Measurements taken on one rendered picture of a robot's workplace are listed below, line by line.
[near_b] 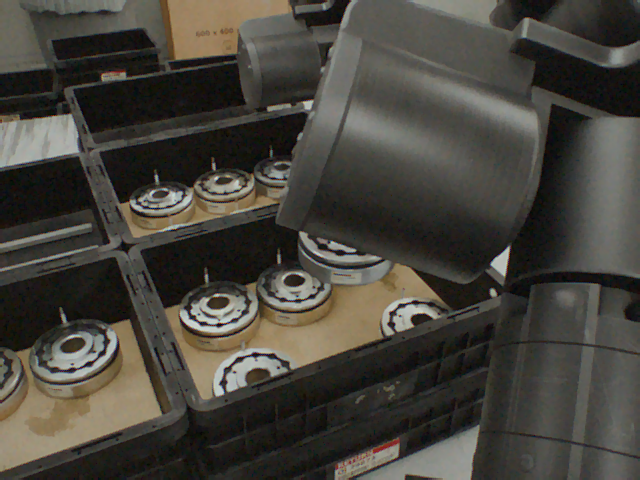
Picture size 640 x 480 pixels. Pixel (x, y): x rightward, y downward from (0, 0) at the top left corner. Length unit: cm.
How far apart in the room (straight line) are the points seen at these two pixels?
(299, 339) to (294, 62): 41
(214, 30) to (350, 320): 302
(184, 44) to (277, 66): 320
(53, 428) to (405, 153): 67
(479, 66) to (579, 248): 6
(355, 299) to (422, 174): 73
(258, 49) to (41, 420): 49
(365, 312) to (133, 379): 31
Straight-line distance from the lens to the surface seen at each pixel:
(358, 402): 72
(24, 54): 397
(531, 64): 20
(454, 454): 88
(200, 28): 372
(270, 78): 52
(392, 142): 16
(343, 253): 63
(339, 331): 83
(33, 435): 78
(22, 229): 112
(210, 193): 107
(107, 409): 78
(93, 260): 83
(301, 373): 64
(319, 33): 54
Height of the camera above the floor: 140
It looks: 35 degrees down
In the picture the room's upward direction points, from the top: straight up
